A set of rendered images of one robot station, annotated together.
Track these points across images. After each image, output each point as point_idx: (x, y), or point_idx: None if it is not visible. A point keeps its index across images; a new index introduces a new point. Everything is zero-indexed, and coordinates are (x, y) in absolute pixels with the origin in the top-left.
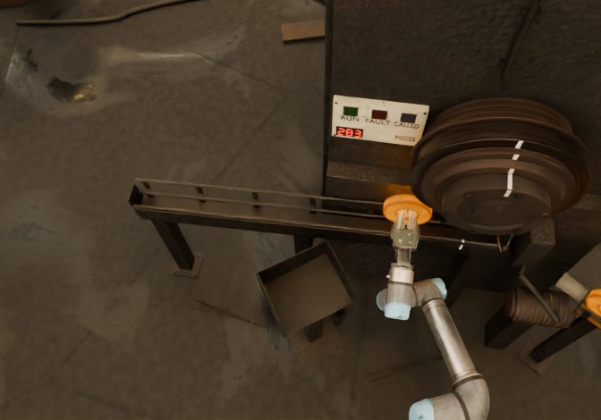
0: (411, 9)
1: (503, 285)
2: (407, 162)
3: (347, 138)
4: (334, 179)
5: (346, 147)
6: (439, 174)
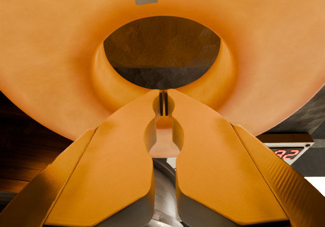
0: None
1: None
2: (180, 79)
3: (293, 120)
4: None
5: (309, 101)
6: None
